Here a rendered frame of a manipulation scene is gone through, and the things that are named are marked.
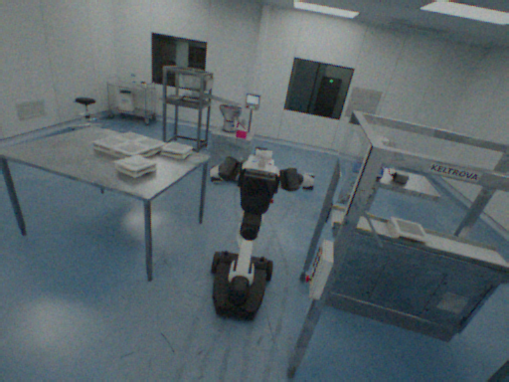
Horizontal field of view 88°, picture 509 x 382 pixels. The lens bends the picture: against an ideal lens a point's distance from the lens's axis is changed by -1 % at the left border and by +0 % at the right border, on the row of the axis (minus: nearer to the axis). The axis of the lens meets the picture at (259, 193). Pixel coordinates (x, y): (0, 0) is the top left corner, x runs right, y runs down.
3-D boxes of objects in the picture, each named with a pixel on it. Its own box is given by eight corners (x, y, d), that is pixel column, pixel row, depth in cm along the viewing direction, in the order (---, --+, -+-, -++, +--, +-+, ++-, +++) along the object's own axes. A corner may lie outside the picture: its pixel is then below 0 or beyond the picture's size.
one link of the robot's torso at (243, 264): (252, 281, 227) (261, 225, 230) (229, 277, 227) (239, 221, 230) (252, 276, 243) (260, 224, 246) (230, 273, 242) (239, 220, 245)
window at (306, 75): (283, 108, 657) (294, 57, 603) (283, 108, 658) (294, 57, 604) (339, 119, 653) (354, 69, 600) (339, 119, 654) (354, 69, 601)
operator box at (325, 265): (308, 297, 138) (322, 259, 126) (310, 275, 153) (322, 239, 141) (319, 300, 137) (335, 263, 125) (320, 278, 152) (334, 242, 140)
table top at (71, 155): (-8, 155, 223) (-10, 151, 221) (94, 128, 319) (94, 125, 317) (148, 203, 199) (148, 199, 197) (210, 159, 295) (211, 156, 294)
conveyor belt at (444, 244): (330, 229, 210) (331, 224, 208) (329, 214, 232) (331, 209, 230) (514, 279, 193) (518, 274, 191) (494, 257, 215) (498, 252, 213)
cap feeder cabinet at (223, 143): (207, 177, 446) (210, 132, 411) (215, 165, 496) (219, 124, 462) (244, 184, 445) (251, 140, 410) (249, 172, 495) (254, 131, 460)
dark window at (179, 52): (151, 83, 663) (151, 32, 612) (152, 83, 664) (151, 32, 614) (203, 93, 660) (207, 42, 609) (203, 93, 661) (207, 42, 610)
